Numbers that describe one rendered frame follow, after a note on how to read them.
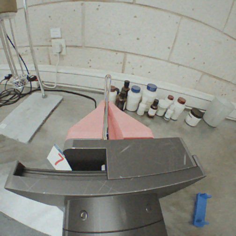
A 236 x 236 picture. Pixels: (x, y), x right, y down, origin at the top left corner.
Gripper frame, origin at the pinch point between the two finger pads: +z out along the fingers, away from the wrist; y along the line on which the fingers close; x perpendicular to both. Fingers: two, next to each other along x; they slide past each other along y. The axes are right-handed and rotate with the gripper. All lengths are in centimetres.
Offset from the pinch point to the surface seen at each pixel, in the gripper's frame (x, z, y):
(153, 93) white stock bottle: 14.9, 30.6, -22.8
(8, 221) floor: 101, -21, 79
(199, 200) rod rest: 24.6, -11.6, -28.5
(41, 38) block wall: -2, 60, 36
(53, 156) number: 23.6, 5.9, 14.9
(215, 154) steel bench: 25, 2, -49
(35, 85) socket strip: 23, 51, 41
